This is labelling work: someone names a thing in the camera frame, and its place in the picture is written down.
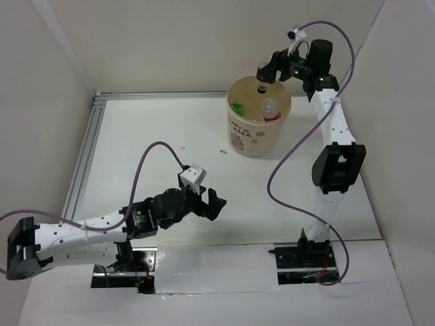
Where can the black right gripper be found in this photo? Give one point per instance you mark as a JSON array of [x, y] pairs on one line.
[[284, 58]]

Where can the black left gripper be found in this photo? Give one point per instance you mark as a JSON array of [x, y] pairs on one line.
[[215, 204]]

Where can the small bottle black label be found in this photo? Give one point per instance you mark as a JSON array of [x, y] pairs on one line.
[[264, 74]]

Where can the clear bottle large red label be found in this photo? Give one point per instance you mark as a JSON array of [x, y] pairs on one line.
[[270, 110]]

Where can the green plastic bottle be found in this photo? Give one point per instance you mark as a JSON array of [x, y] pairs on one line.
[[238, 108]]

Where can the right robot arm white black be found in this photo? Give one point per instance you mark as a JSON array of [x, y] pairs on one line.
[[338, 165]]

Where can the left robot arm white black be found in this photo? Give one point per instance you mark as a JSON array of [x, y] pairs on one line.
[[33, 248]]

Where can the beige cartoon bin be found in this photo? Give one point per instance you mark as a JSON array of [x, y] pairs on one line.
[[250, 135]]

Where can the silver tape sheet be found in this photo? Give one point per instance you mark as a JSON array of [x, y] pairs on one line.
[[215, 269]]

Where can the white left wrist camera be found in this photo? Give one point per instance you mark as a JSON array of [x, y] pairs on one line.
[[192, 177]]

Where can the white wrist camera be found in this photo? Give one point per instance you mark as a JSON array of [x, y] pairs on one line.
[[192, 177], [295, 35]]

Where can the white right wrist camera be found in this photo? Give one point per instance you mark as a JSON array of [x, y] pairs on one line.
[[295, 35]]

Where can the aluminium frame rail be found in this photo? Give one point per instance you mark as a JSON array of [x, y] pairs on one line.
[[133, 145]]

